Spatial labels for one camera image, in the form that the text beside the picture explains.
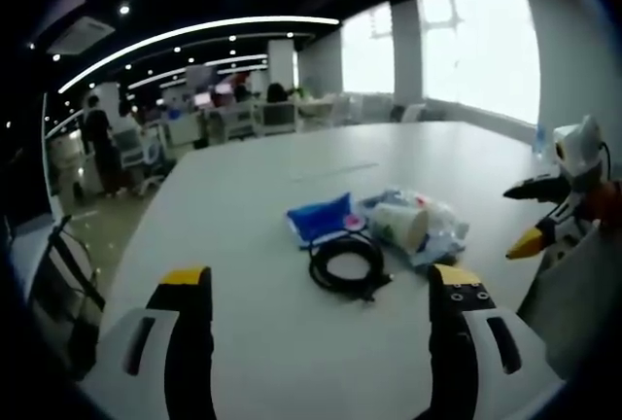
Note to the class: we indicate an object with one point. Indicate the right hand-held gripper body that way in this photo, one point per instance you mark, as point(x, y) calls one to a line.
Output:
point(578, 157)

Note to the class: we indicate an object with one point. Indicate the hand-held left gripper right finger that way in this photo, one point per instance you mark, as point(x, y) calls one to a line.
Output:
point(466, 342)

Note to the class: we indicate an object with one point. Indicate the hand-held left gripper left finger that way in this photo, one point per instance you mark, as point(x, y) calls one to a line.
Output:
point(187, 342)

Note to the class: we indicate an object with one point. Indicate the clear plastic bag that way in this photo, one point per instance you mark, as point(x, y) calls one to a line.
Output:
point(427, 225)

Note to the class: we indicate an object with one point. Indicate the paper cup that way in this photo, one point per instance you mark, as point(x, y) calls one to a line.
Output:
point(401, 226)

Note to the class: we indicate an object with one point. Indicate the pink round item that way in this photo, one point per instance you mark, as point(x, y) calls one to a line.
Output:
point(354, 221)

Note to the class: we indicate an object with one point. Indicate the blue tissue packet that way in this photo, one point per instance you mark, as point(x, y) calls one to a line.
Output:
point(321, 220)

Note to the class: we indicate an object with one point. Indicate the person's right hand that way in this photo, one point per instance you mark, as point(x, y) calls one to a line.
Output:
point(605, 201)

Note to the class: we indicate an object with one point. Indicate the clear water bottle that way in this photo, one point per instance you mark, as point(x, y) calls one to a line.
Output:
point(539, 140)

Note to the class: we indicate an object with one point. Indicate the white table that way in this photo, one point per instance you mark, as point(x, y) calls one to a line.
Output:
point(316, 323)

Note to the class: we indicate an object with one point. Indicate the black chair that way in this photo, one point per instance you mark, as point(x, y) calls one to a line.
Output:
point(63, 289)

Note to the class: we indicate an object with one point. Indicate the white office chair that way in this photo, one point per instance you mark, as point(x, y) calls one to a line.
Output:
point(277, 116)
point(146, 155)

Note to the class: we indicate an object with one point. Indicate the ceiling air conditioner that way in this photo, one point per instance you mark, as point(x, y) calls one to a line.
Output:
point(80, 35)

